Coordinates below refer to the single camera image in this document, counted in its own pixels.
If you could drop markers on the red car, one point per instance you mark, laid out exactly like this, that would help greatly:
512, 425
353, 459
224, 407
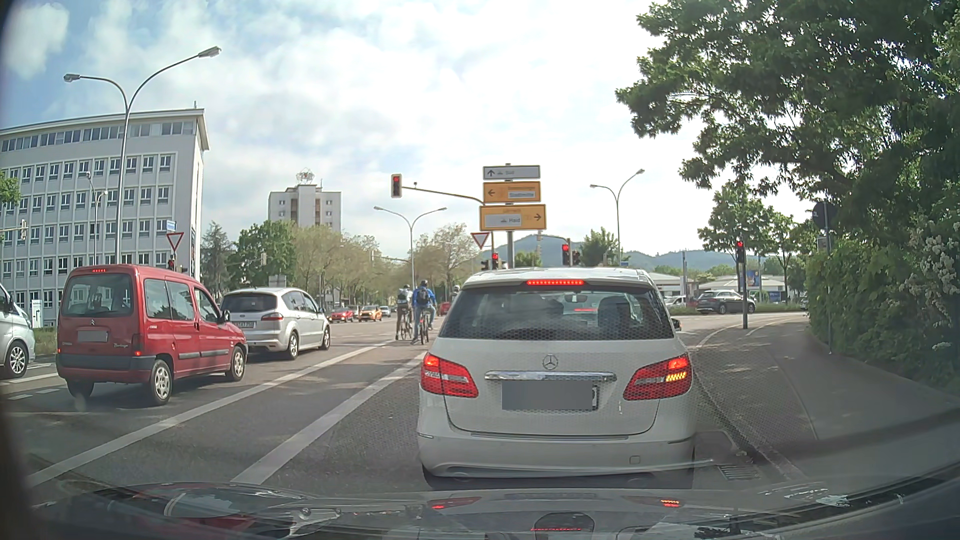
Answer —
342, 314

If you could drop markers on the red van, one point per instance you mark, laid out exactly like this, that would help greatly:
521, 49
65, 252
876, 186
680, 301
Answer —
142, 330

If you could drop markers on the grey asphalt road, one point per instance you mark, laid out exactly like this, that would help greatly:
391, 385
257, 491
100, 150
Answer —
330, 390

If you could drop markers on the row of trees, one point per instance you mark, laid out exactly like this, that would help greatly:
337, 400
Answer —
330, 259

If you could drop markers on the green hedge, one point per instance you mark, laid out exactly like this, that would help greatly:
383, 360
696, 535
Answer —
877, 300

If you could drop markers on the car's own bonnet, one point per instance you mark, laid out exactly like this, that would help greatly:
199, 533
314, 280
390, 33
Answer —
480, 514

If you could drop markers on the white tower building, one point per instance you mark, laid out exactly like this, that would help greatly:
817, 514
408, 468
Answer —
306, 206

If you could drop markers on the white hatchback car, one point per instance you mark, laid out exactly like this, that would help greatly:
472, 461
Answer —
556, 390

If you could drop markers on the silver estate car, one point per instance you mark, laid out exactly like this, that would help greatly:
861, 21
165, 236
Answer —
277, 319

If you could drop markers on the grey pavement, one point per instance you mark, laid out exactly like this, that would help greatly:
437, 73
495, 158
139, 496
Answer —
817, 405

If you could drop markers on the person on bicycle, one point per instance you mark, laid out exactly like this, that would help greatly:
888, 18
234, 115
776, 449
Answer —
424, 304
404, 304

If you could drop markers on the low building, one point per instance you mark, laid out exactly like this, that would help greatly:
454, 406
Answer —
727, 283

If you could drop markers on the traffic light with give-way sign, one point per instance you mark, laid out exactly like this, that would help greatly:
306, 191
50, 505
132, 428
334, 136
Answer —
481, 244
174, 244

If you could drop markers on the direction signs on post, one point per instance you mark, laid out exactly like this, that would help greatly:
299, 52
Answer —
512, 217

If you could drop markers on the large tree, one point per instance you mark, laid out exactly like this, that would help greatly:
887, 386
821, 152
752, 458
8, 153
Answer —
825, 97

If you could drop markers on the traffic light on post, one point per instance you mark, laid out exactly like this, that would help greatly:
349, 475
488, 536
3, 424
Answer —
741, 277

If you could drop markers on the orange car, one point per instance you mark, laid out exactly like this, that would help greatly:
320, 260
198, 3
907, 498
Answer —
370, 313

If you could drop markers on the round road sign on post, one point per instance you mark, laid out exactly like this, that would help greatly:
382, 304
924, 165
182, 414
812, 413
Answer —
825, 225

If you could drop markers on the traffic light pair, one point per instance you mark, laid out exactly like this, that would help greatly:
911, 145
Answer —
571, 254

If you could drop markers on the dark parked car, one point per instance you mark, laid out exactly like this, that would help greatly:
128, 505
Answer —
724, 301

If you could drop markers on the grey office building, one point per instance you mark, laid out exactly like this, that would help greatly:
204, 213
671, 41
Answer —
60, 210

